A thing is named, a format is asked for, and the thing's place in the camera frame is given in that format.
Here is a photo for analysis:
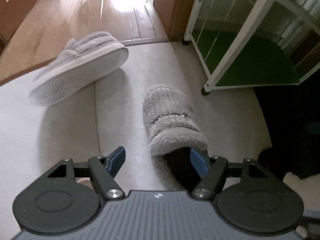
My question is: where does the grey fluffy slipper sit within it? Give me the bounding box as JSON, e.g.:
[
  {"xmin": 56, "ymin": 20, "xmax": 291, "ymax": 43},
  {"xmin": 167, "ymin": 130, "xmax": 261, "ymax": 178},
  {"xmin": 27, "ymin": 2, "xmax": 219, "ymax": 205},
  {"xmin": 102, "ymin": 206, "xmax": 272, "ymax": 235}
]
[
  {"xmin": 28, "ymin": 31, "xmax": 129, "ymax": 106},
  {"xmin": 142, "ymin": 84, "xmax": 208, "ymax": 192}
]

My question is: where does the white green shoe rack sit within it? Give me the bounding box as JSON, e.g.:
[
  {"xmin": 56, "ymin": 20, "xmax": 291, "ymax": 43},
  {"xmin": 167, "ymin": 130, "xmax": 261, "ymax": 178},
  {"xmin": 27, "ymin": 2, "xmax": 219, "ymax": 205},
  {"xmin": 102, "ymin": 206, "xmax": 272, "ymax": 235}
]
[{"xmin": 183, "ymin": 0, "xmax": 319, "ymax": 95}]

